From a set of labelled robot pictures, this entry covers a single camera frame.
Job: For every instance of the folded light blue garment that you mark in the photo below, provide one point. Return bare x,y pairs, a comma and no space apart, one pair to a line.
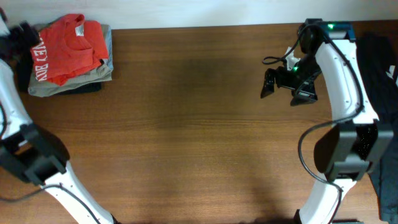
107,34

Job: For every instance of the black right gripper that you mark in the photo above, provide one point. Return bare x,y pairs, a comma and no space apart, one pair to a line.
306,93

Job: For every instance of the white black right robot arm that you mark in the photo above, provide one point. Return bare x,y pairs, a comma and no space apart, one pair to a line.
355,139

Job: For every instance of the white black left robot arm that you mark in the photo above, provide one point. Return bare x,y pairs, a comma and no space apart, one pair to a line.
30,152

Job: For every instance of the orange printed t-shirt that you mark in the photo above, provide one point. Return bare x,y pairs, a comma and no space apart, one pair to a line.
68,48

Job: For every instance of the folded black garment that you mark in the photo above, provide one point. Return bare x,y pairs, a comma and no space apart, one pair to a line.
24,68

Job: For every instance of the dark navy garment pile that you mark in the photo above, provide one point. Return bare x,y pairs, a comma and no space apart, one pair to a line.
377,62

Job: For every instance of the folded olive green garment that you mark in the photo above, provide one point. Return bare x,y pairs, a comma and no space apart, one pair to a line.
44,89

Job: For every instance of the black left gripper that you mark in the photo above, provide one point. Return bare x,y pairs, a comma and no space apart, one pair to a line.
23,41

